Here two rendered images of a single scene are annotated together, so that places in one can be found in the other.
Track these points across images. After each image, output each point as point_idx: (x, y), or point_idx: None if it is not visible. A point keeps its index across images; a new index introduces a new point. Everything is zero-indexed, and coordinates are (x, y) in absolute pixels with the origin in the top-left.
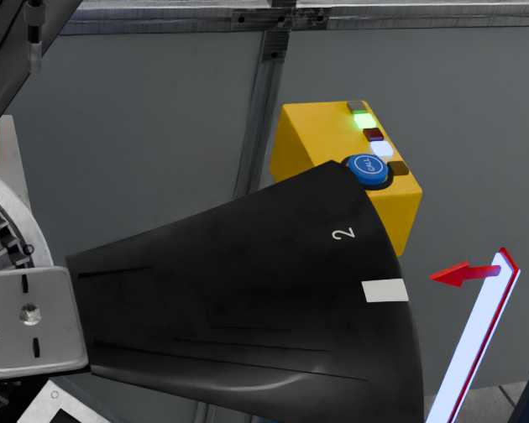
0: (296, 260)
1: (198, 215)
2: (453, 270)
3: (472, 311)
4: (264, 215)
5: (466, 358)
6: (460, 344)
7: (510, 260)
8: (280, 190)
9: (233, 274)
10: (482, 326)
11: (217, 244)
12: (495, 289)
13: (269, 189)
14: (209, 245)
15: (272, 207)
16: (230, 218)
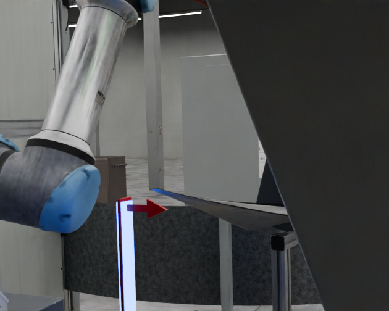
0: (237, 202)
1: (265, 210)
2: (156, 203)
3: (124, 253)
4: (228, 202)
5: (133, 281)
6: (126, 281)
7: (126, 197)
8: (204, 199)
9: (279, 205)
10: (133, 249)
11: (272, 207)
12: (130, 219)
13: (208, 200)
14: (277, 207)
15: (219, 200)
16: (249, 205)
